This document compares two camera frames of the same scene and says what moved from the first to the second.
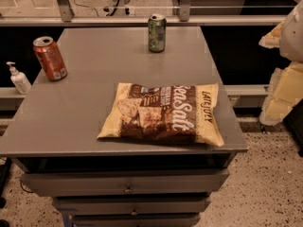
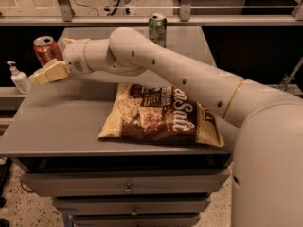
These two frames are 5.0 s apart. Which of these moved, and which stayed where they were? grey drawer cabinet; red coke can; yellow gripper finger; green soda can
Moved: yellow gripper finger
Stayed: red coke can; green soda can; grey drawer cabinet
